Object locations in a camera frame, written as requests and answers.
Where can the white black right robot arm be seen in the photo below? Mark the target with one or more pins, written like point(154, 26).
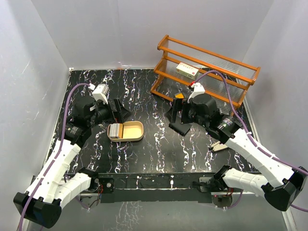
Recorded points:
point(278, 183)

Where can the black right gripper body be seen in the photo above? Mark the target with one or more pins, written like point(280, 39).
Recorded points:
point(194, 117)

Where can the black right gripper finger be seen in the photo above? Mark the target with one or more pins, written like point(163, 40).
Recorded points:
point(181, 129)
point(176, 107)

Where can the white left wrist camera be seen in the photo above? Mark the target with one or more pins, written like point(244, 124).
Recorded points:
point(100, 93)

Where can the small orange yellow block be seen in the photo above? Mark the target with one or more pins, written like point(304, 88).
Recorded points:
point(179, 96)

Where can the stack of credit cards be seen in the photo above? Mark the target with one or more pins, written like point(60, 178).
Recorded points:
point(116, 131)

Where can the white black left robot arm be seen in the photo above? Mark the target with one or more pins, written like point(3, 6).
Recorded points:
point(44, 199)

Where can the beige flat wooden piece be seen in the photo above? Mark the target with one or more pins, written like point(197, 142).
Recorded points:
point(218, 146)

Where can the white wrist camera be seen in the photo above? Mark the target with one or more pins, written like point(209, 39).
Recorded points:
point(196, 89)
point(100, 93)

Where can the white red small box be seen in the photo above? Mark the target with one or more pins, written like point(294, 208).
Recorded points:
point(187, 70)

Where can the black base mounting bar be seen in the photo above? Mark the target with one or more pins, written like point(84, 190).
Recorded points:
point(156, 187)

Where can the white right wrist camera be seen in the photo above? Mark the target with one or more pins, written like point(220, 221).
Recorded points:
point(196, 89)

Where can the orange wooden shelf rack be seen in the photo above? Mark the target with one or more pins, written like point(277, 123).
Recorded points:
point(225, 79)

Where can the beige oval plastic tray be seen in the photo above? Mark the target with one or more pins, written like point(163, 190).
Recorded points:
point(130, 131)

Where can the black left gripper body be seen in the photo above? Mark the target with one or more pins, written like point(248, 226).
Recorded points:
point(102, 113)

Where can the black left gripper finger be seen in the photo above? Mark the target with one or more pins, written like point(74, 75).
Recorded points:
point(118, 113)
point(124, 113)

